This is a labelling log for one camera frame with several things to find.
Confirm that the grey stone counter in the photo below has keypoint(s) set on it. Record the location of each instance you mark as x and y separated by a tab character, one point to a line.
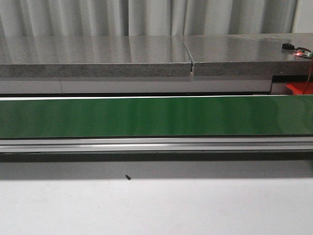
160	65

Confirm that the green conveyor belt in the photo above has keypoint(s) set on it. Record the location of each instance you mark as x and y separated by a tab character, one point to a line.
153	124

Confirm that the red plastic tray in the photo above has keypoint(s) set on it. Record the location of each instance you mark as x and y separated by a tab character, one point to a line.
300	88

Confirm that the small green circuit board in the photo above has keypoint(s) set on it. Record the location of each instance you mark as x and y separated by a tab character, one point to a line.
298	51

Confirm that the white curtain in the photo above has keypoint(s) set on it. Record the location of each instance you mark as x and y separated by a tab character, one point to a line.
153	17

